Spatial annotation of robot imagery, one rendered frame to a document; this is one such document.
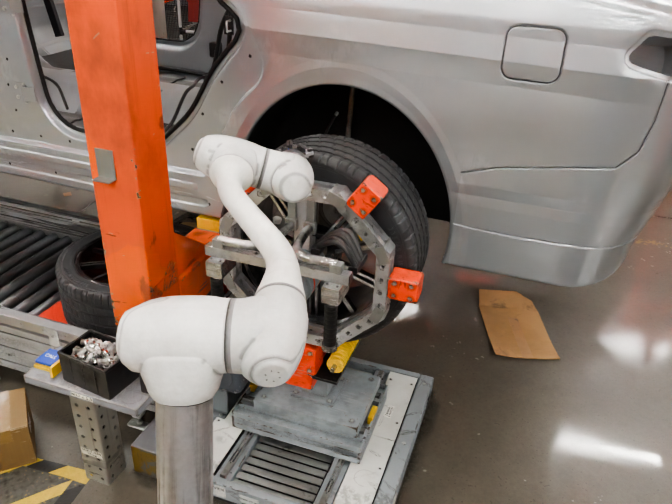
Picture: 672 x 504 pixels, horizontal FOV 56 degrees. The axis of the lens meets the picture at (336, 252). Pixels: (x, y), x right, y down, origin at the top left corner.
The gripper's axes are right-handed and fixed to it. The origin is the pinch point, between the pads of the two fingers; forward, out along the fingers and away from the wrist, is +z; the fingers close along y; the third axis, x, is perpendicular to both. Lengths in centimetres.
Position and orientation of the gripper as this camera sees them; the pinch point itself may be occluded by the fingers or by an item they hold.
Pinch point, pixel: (290, 147)
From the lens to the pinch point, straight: 188.6
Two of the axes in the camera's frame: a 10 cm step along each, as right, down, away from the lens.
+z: -0.8, -3.8, 9.2
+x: -2.2, -8.9, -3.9
